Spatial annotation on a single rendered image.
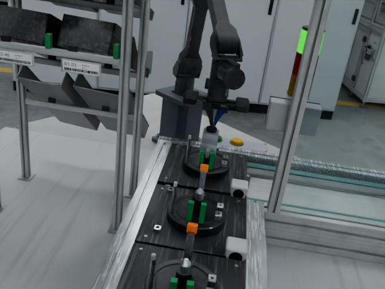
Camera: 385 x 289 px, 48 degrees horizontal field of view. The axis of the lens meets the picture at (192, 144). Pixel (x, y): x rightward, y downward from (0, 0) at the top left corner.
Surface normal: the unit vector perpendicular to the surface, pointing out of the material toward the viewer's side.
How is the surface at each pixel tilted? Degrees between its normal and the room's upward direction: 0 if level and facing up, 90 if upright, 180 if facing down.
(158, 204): 0
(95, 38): 65
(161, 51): 90
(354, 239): 90
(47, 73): 90
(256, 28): 90
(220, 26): 29
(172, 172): 0
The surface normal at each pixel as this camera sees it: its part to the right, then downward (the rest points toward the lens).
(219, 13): 0.27, -0.41
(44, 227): 0.11, -0.89
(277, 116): -0.12, 0.42
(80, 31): -0.21, -0.03
